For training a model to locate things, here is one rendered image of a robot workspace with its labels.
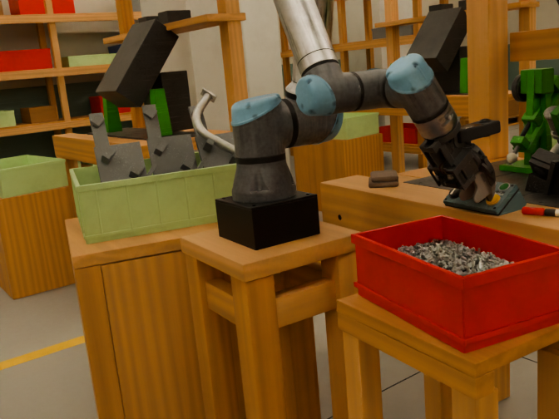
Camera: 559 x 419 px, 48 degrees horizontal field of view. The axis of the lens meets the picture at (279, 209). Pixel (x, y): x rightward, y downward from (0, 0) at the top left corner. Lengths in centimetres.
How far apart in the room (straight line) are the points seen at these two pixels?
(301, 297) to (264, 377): 19
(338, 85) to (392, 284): 37
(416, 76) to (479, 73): 101
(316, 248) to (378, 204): 30
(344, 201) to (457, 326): 82
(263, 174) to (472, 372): 66
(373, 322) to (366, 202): 59
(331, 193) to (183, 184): 44
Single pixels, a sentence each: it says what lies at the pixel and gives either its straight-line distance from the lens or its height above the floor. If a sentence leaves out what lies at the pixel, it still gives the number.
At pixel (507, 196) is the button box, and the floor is 94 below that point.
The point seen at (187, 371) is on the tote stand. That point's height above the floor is 38.
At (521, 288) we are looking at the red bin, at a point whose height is 88.
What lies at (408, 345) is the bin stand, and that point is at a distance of 107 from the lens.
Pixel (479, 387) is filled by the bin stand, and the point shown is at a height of 76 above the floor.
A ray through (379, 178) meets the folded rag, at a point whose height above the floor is 93.
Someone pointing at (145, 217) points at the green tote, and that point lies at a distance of 188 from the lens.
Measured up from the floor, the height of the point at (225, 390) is 45.
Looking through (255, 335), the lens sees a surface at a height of 69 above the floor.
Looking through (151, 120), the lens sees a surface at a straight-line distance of 217.
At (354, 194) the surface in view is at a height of 88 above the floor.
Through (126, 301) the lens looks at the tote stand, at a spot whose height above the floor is 64.
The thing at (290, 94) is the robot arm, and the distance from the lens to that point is 147.
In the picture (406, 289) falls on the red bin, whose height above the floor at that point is 86.
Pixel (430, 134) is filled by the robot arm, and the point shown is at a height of 109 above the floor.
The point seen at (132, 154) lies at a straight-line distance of 214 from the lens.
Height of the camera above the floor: 124
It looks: 13 degrees down
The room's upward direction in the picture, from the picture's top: 5 degrees counter-clockwise
